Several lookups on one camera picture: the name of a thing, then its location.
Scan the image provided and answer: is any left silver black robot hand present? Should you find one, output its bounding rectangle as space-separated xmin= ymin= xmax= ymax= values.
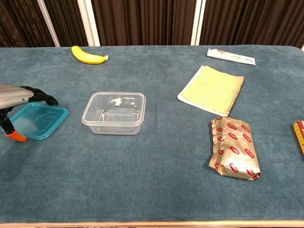
xmin=0 ymin=83 xmax=59 ymax=143

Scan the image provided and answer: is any blue plastic lid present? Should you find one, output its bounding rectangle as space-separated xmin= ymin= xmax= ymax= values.
xmin=9 ymin=102 xmax=69 ymax=141

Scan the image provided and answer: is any clear plastic container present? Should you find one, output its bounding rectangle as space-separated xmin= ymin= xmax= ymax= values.
xmin=81 ymin=91 xmax=147 ymax=136

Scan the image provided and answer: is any red yellow printed box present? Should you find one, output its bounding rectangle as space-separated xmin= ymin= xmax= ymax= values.
xmin=292 ymin=119 xmax=304 ymax=157

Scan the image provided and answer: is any yellow banana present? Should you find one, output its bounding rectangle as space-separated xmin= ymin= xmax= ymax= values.
xmin=71 ymin=45 xmax=109 ymax=65

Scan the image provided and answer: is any dark brown pleated curtain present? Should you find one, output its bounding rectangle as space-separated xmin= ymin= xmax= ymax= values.
xmin=0 ymin=0 xmax=304 ymax=48

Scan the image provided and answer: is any teal table cloth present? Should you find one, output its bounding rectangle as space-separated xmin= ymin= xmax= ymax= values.
xmin=0 ymin=45 xmax=304 ymax=224

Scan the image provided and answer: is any spiral-bound notebook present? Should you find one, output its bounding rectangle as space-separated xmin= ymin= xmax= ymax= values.
xmin=177 ymin=65 xmax=245 ymax=117

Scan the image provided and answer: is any white toothpaste tube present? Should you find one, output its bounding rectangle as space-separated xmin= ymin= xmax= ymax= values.
xmin=206 ymin=47 xmax=256 ymax=66

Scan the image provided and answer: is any gold red foil snack pack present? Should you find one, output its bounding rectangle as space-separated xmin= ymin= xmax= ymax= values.
xmin=208 ymin=116 xmax=262 ymax=181

